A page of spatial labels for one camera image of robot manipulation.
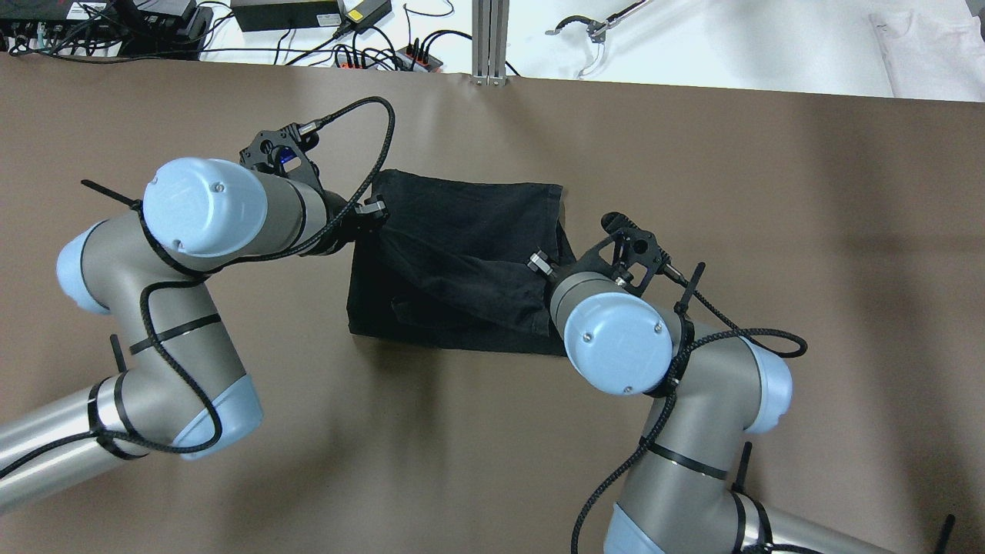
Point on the black t-shirt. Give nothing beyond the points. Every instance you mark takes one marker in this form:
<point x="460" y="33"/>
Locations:
<point x="449" y="268"/>

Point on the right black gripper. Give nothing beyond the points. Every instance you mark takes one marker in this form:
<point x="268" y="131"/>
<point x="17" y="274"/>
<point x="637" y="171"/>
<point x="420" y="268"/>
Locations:
<point x="540" y="264"/>

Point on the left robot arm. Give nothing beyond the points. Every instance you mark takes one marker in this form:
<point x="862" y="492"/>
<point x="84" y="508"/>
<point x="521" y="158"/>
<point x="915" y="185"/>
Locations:
<point x="181" y="387"/>

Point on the black power adapter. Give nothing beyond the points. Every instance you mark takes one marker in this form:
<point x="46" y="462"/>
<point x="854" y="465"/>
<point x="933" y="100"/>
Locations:
<point x="357" y="16"/>

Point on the aluminium frame post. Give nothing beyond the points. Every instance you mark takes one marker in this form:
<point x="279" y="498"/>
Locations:
<point x="489" y="38"/>

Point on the folded white garment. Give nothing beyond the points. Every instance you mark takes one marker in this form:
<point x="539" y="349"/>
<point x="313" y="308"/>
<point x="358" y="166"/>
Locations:
<point x="928" y="58"/>

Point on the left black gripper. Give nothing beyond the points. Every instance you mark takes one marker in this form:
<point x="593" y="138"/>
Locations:
<point x="339" y="225"/>

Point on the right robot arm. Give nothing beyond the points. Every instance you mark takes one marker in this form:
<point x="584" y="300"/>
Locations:
<point x="623" y="312"/>

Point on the grabber stick tool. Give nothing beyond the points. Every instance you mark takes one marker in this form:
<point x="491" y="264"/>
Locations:
<point x="596" y="29"/>

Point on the black USB hub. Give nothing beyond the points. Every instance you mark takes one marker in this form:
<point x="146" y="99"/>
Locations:
<point x="414" y="58"/>

